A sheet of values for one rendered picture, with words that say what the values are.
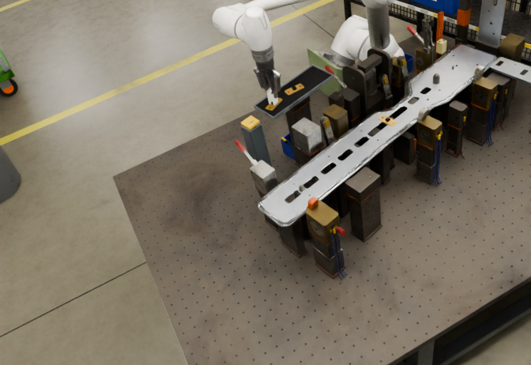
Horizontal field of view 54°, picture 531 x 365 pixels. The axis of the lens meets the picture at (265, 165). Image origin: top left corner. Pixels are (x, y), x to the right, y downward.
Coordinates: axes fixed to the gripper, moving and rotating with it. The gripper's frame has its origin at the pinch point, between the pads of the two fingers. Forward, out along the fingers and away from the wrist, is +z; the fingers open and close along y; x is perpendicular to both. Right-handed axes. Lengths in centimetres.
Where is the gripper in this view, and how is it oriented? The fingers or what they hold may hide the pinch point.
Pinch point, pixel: (272, 96)
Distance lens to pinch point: 225.8
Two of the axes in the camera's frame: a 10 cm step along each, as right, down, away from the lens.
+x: 5.7, -6.5, 4.9
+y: 8.0, 3.1, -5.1
